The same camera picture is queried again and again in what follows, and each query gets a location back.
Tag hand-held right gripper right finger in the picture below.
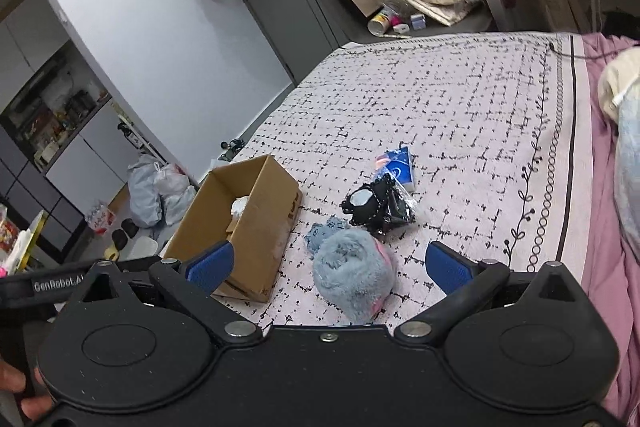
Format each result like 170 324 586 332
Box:
394 241 588 349

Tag black-and-white patterned bedcover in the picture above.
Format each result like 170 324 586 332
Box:
215 32 597 329

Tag white tied plastic bag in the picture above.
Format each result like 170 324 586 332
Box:
152 162 189 196

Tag light blue small cloth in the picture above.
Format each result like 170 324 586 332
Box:
305 218 352 256

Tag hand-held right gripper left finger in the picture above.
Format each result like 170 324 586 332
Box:
60 241 263 349

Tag grey plastic bag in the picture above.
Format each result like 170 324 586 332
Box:
127 155 167 229

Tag blue tissue pack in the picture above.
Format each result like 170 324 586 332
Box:
372 147 417 194

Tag paper cup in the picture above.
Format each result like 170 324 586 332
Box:
367 8 397 38

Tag grey-blue fluffy plush toy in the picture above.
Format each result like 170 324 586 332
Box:
311 228 397 326

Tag pale blue quilt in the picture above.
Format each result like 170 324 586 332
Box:
612 94 640 260

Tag black item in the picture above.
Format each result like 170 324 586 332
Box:
341 172 419 238

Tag cream pillow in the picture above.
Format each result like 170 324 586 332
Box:
597 49 640 134

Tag pink bed sheet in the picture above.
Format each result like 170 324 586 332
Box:
581 32 640 424

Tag black cable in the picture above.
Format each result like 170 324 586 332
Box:
546 41 640 64

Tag grey storage cabinet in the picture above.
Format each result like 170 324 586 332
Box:
0 0 147 260

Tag person's left hand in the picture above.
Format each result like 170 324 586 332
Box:
0 354 55 425

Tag dark sneakers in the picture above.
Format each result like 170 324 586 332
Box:
220 138 247 161

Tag brown cardboard box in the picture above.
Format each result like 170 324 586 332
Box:
162 154 303 304

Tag white soft cloth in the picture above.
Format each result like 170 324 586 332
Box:
230 196 254 219

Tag red and white plastic bag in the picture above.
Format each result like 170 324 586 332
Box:
84 202 117 236

